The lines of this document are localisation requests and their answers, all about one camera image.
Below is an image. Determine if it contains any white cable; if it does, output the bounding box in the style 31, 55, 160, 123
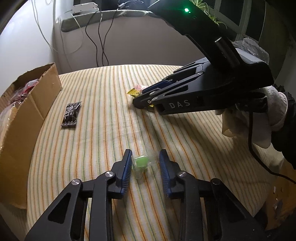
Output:
30, 0, 85, 56

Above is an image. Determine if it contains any grey window sill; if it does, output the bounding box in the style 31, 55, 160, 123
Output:
60, 9, 159, 33

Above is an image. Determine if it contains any green candy clear wrapper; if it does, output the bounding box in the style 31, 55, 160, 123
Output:
132, 153, 157, 180

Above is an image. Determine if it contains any striped tablecloth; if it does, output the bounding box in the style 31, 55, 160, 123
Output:
26, 65, 274, 228

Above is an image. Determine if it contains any right hand white glove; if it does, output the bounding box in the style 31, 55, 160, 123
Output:
215, 86, 288, 149

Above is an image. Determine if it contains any black cream candy packet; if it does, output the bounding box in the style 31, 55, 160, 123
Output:
61, 101, 82, 128

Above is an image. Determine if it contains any yellow candy packet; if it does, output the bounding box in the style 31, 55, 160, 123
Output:
127, 88, 154, 109

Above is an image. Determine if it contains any brown cardboard box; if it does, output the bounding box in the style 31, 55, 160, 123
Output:
1, 63, 62, 209

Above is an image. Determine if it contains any potted spider plant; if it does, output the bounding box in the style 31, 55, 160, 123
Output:
191, 0, 227, 27

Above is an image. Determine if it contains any white power strip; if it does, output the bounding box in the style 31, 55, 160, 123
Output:
70, 2, 99, 15

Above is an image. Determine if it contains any black cable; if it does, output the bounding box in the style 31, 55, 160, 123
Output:
85, 0, 144, 68

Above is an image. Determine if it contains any red dates snack bag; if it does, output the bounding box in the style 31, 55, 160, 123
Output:
10, 79, 39, 104

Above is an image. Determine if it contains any pink snack packet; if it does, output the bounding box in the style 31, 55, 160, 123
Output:
134, 84, 147, 92

